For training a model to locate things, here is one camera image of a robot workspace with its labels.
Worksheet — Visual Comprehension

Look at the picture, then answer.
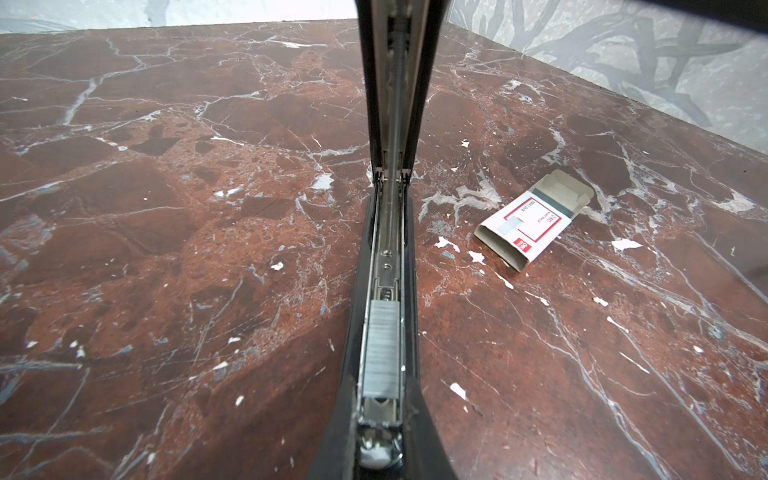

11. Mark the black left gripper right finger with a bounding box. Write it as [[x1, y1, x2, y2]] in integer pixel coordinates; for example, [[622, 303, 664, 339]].
[[403, 193, 456, 479]]

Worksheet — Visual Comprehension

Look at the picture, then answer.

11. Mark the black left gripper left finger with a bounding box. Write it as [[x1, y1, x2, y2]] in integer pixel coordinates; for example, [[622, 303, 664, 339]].
[[306, 195, 377, 479]]

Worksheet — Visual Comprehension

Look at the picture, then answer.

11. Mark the silver staple strip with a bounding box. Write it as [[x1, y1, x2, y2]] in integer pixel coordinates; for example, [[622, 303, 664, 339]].
[[362, 300, 402, 399]]

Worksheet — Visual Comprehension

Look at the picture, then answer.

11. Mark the white red staple box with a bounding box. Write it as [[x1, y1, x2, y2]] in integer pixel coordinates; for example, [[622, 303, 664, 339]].
[[475, 170, 595, 272]]

